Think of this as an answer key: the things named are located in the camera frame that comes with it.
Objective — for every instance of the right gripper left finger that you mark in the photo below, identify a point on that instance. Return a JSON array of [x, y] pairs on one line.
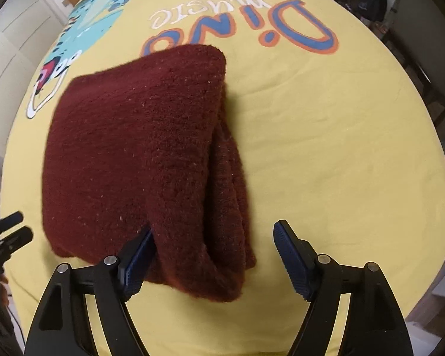
[[78, 304]]

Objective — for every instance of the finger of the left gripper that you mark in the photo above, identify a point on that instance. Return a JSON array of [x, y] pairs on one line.
[[10, 221], [13, 242]]

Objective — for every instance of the dark red knit sweater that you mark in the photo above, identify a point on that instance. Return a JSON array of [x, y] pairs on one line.
[[146, 146]]

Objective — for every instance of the white wardrobe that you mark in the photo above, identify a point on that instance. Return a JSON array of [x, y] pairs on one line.
[[27, 29]]

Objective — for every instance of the grey chair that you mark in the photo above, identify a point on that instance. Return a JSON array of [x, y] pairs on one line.
[[419, 26]]

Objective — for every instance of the dark hanging bag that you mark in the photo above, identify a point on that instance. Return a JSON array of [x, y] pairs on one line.
[[372, 10]]

